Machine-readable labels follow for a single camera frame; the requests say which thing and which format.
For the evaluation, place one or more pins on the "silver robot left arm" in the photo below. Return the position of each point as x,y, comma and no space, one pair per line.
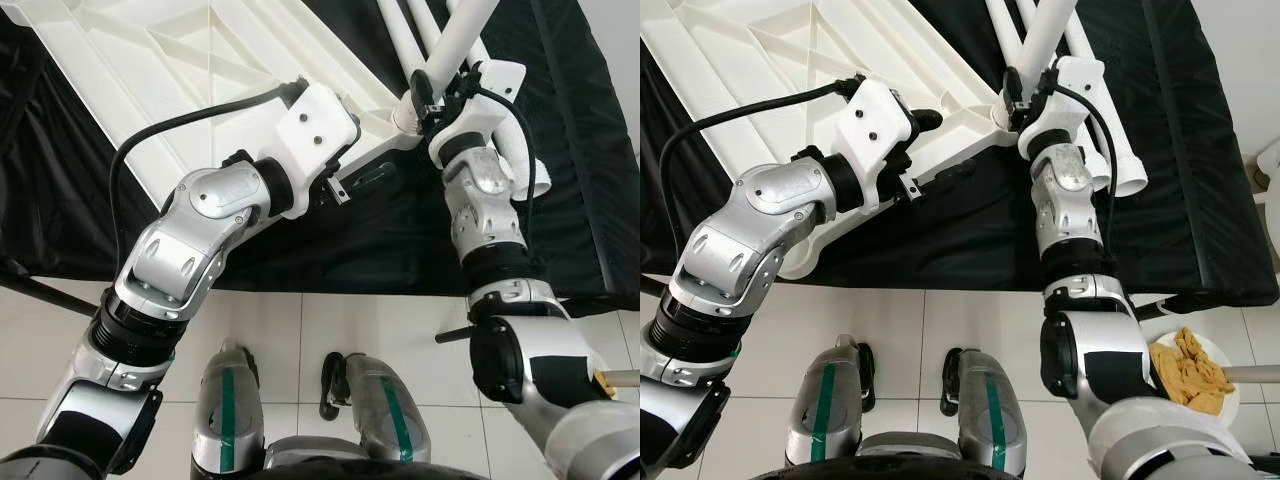
190,240
760,230

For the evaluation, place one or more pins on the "crumpled yellow cloth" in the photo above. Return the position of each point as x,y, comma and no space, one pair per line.
604,379
1190,375

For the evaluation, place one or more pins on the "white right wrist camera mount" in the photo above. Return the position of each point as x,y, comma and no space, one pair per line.
490,100
1075,85

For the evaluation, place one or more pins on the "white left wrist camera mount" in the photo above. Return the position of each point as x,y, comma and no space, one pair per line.
875,125
315,125

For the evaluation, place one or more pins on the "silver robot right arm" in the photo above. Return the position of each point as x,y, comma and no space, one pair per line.
1065,200
490,210

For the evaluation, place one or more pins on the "white round plate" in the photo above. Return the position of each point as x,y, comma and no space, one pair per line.
1225,355

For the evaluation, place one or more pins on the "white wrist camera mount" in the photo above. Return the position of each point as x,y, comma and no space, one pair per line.
875,125
315,125
490,100
1075,85

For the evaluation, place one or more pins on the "white rounded floor appliance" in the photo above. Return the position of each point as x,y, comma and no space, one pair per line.
1270,165

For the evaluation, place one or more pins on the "white plastic table top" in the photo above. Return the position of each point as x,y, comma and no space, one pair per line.
740,60
150,60

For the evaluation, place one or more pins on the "black table cloth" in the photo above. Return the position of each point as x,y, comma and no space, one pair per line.
380,240
970,230

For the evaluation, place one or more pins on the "black robot waist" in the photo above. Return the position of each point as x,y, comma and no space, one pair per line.
920,474
360,473

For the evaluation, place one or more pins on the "grey metal pole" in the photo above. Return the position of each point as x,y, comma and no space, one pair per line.
625,378
1255,373

